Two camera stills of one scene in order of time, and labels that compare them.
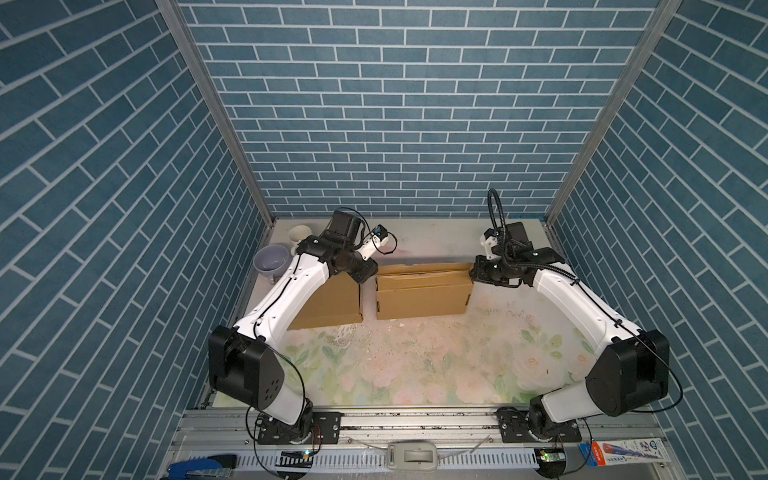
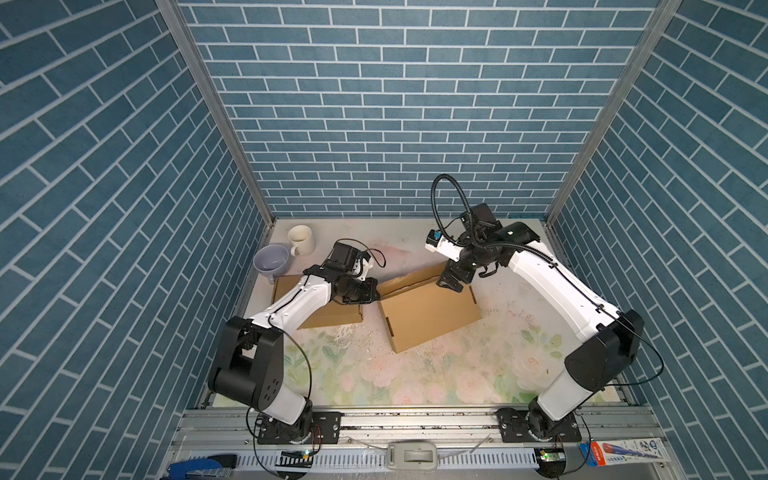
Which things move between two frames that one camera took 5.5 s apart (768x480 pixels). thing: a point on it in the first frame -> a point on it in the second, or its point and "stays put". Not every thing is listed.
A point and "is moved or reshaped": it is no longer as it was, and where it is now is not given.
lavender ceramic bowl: x=273 y=260 stays put
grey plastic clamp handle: x=412 y=456 stays put
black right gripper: x=478 y=273 -> x=453 y=267
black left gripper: x=365 y=271 -> x=368 y=296
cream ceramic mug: x=296 y=234 stays put
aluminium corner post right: x=623 y=86 stays put
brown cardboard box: x=423 y=290 is moved or reshaped
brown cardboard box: x=337 y=301 stays put
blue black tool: x=178 y=470 stays put
